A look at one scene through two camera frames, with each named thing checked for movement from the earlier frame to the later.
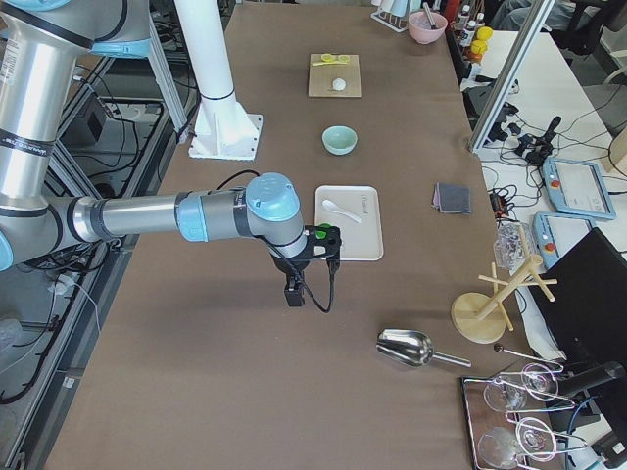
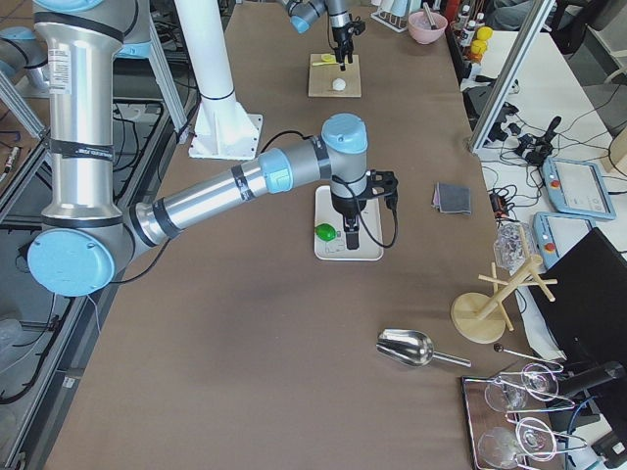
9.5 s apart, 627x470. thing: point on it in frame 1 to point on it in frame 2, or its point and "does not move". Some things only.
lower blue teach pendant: (556, 232) does not move
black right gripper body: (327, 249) to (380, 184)
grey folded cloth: (452, 199) does not move
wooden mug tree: (479, 317) does not move
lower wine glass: (500, 447) does not move
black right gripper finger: (294, 288) to (352, 231)
